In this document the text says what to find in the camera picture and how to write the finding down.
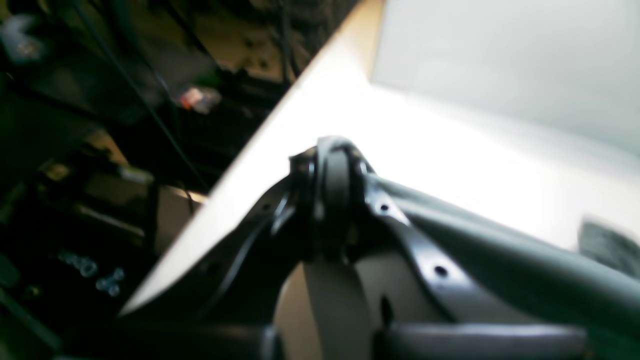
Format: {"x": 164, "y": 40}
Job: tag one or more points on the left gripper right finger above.
{"x": 452, "y": 285}

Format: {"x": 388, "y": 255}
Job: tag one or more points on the dark grey t-shirt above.
{"x": 610, "y": 248}

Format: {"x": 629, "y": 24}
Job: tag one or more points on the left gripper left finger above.
{"x": 223, "y": 307}

